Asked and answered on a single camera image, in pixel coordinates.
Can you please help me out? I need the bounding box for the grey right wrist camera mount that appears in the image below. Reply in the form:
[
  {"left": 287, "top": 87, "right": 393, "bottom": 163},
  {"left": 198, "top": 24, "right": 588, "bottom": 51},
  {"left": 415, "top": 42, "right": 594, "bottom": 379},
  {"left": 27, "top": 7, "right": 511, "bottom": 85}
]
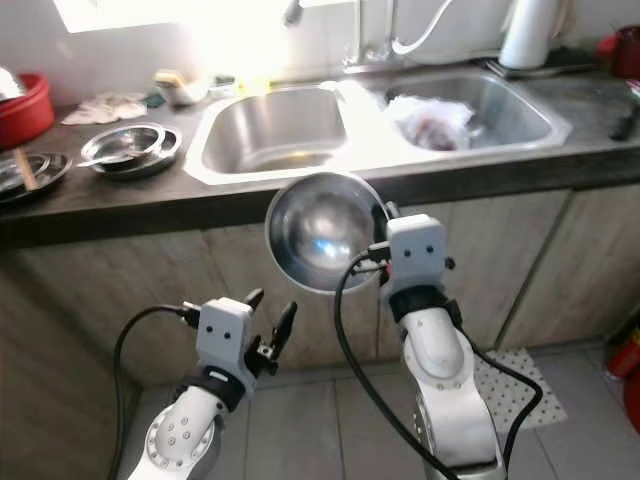
[{"left": 385, "top": 213, "right": 449, "bottom": 296}]

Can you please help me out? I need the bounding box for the black tray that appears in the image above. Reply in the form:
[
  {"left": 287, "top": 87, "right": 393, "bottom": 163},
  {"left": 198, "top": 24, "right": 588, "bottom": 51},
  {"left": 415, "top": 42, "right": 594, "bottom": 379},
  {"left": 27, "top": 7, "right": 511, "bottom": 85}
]
[{"left": 480, "top": 55, "right": 601, "bottom": 81}]

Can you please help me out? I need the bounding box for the bright window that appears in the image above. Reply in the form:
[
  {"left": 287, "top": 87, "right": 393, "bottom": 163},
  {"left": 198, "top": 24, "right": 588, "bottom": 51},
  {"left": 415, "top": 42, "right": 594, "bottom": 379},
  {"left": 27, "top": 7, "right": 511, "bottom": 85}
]
[{"left": 53, "top": 0, "right": 286, "bottom": 33}]

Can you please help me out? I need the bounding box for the white dotted floor mat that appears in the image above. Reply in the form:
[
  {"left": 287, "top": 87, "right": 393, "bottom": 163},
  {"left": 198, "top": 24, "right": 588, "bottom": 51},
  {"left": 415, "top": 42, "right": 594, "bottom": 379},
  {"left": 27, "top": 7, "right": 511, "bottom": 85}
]
[{"left": 475, "top": 347, "right": 568, "bottom": 436}]

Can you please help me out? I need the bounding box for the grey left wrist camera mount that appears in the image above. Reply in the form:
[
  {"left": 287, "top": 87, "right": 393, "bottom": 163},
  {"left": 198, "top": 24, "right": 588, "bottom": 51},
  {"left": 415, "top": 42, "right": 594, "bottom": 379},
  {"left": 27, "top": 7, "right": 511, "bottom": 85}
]
[{"left": 198, "top": 297, "right": 254, "bottom": 376}]

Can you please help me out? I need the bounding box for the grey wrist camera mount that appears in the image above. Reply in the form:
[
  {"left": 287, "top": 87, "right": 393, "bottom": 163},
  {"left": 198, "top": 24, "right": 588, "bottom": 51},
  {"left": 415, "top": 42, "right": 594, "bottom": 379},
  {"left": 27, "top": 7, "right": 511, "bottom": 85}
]
[
  {"left": 385, "top": 213, "right": 449, "bottom": 296},
  {"left": 198, "top": 297, "right": 254, "bottom": 376}
]

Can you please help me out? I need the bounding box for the stainless steel double sink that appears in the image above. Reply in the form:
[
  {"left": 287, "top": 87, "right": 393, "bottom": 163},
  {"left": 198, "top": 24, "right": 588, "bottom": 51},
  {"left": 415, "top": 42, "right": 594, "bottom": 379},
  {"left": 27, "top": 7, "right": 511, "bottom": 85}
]
[{"left": 182, "top": 68, "right": 573, "bottom": 186}]

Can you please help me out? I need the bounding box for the reddish wooden chopstick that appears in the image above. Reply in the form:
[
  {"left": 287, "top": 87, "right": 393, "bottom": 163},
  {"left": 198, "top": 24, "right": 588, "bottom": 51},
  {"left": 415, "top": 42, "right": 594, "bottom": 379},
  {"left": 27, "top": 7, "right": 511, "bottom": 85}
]
[{"left": 15, "top": 148, "right": 41, "bottom": 191}]

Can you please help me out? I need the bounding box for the white plastic bowl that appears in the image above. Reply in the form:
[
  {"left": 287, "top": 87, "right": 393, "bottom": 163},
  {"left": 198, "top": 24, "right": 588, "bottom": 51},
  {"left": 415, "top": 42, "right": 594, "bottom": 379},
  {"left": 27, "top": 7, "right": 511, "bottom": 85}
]
[{"left": 155, "top": 72, "right": 211, "bottom": 107}]

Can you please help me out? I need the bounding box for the clear plastic bag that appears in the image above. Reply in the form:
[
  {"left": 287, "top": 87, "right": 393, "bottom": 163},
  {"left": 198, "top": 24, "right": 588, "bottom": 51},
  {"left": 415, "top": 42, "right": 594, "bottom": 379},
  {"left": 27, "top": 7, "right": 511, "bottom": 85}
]
[{"left": 385, "top": 95, "right": 476, "bottom": 153}]

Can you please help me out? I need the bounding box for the wide stainless steel dish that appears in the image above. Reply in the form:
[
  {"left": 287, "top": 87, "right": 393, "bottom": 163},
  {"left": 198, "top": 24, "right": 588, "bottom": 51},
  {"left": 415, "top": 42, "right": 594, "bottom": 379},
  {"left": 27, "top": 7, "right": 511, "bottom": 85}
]
[{"left": 90, "top": 123, "right": 183, "bottom": 181}]

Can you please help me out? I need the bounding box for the red plastic bucket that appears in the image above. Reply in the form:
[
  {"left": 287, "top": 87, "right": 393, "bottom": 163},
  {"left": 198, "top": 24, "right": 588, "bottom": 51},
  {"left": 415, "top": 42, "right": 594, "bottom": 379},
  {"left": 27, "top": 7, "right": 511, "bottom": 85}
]
[{"left": 605, "top": 330, "right": 640, "bottom": 431}]

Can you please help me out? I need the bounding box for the chrome kitchen faucet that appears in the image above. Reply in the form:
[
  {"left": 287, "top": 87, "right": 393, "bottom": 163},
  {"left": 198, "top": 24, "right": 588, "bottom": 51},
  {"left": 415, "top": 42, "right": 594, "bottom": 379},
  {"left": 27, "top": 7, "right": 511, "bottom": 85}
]
[{"left": 285, "top": 0, "right": 471, "bottom": 69}]

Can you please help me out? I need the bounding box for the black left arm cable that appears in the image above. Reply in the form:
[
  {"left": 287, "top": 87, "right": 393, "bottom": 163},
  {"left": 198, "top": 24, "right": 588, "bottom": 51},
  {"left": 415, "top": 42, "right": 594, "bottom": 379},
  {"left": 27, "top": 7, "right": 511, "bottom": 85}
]
[{"left": 110, "top": 303, "right": 203, "bottom": 480}]

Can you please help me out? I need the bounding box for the shallow stainless steel dish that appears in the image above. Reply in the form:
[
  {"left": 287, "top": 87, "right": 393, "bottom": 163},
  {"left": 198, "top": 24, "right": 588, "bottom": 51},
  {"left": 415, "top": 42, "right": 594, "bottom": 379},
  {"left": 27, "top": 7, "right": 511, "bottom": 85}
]
[{"left": 0, "top": 150, "right": 73, "bottom": 208}]

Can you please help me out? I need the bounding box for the steel spoon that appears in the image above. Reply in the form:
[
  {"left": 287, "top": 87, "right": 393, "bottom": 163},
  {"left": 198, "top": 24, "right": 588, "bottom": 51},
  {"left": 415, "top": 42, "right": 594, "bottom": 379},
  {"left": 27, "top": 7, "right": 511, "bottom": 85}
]
[{"left": 78, "top": 152, "right": 136, "bottom": 167}]

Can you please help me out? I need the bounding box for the white crumpled cloth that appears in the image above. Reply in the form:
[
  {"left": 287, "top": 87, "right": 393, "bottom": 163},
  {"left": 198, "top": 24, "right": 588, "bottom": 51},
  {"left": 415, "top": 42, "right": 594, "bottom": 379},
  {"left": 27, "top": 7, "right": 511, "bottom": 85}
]
[{"left": 60, "top": 92, "right": 151, "bottom": 126}]

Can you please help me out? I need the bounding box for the dark red pot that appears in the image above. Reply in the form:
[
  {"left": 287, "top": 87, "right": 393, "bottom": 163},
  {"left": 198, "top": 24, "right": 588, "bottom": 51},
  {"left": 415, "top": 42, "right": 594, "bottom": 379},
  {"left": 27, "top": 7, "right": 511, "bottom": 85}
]
[{"left": 598, "top": 25, "right": 640, "bottom": 81}]

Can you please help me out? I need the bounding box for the steel pot lid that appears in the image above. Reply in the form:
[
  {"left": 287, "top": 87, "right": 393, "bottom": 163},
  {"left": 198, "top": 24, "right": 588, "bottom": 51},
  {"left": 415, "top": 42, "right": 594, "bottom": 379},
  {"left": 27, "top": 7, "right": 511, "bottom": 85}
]
[{"left": 0, "top": 65, "right": 22, "bottom": 101}]

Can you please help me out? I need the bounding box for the white kettle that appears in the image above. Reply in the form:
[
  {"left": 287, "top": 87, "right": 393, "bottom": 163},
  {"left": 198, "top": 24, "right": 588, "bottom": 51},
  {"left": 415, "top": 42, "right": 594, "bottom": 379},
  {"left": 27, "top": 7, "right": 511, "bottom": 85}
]
[{"left": 498, "top": 0, "right": 566, "bottom": 71}]

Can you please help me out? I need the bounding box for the grey wood kitchen cabinet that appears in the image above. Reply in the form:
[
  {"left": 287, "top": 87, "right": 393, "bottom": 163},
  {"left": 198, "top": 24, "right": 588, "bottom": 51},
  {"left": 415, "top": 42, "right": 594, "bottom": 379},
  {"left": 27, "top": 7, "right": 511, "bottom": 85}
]
[{"left": 0, "top": 185, "right": 640, "bottom": 480}]

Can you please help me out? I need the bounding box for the deep stainless steel bowl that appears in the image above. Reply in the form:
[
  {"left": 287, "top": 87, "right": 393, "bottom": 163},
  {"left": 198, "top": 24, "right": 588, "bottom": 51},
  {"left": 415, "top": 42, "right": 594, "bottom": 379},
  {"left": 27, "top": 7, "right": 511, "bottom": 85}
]
[{"left": 265, "top": 170, "right": 391, "bottom": 296}]

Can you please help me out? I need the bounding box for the small clear plastic container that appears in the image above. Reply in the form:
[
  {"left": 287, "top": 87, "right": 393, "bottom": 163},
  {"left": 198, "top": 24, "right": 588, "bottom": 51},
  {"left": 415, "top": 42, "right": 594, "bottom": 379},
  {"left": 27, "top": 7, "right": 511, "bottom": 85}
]
[{"left": 210, "top": 75, "right": 239, "bottom": 99}]

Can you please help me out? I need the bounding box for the small stainless steel bowl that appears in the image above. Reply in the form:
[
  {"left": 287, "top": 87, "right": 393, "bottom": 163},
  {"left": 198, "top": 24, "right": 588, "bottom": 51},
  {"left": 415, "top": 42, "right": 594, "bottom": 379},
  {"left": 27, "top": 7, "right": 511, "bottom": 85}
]
[{"left": 95, "top": 125, "right": 169, "bottom": 171}]

